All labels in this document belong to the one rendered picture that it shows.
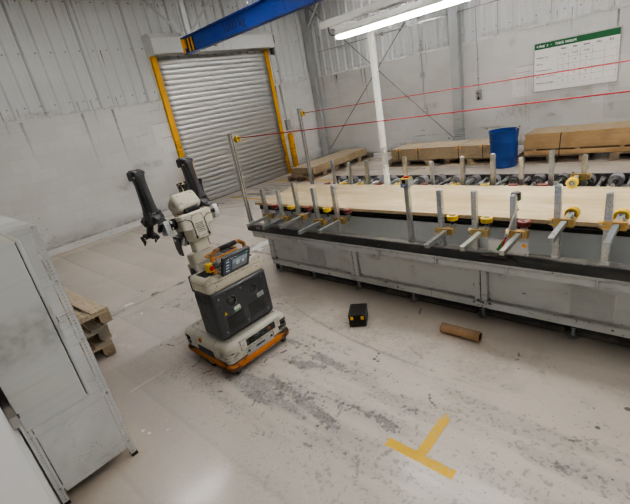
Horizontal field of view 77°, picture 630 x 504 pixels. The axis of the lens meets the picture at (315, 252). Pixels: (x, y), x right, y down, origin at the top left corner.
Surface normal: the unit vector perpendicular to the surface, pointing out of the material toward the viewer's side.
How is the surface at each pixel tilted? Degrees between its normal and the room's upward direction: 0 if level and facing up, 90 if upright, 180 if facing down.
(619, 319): 90
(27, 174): 90
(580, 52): 90
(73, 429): 90
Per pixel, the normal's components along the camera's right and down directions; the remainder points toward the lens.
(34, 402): 0.73, 0.12
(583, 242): -0.66, 0.37
